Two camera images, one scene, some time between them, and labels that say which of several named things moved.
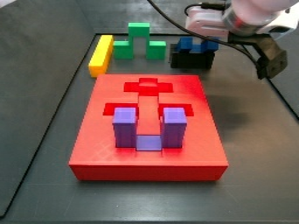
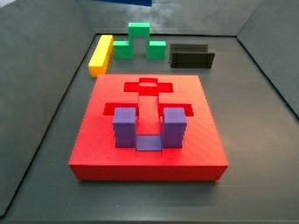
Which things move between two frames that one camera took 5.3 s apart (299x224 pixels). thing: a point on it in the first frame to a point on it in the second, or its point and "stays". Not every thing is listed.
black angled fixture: (182, 59) stays
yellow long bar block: (98, 63) stays
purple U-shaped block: (172, 120) stays
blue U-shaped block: (206, 45) to (144, 3)
